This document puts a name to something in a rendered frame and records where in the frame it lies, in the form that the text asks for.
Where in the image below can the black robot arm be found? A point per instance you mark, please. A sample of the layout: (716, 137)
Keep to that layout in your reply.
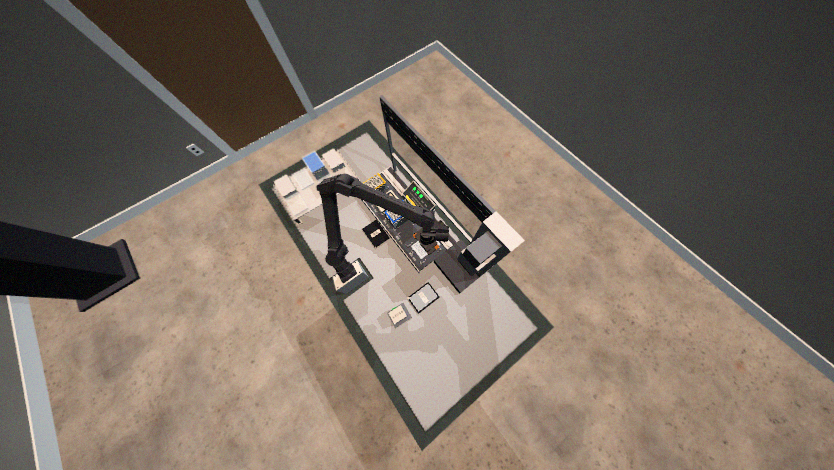
(348, 185)

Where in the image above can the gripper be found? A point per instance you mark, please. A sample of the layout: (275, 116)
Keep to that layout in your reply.
(429, 248)

